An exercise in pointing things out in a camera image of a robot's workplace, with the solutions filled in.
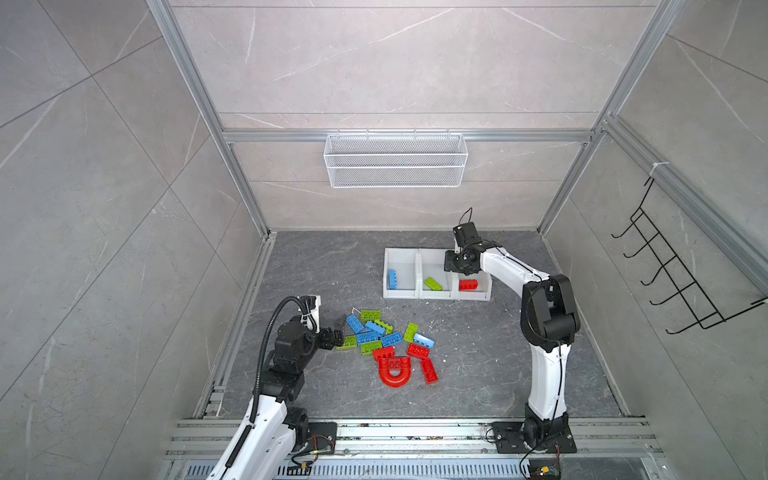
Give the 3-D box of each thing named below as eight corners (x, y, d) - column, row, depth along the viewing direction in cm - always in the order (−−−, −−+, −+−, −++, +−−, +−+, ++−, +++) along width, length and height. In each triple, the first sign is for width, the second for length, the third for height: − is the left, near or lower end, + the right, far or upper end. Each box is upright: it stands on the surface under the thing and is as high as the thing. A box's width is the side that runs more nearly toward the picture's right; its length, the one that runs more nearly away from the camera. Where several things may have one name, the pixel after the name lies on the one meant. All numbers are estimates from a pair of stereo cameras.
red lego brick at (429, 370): (427, 385, 84) (427, 382, 82) (420, 361, 88) (420, 359, 87) (438, 382, 85) (439, 380, 83) (431, 359, 89) (431, 356, 87)
